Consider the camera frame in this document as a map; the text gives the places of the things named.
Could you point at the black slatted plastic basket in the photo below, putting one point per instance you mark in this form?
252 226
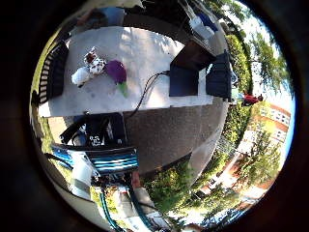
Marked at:
54 74

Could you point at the dark open laptop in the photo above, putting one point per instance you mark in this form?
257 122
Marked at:
184 75

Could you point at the red object on lawn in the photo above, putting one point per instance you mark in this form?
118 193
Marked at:
250 99

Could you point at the spotted dalmatian plush toy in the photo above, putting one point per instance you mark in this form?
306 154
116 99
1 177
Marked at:
95 63

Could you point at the blue object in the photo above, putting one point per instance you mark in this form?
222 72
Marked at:
207 20

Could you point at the white box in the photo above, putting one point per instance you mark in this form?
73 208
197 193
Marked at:
201 27

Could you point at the purple eggplant plush toy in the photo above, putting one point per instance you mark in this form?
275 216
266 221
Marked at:
116 71

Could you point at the red brick building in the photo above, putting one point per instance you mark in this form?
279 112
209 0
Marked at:
273 121

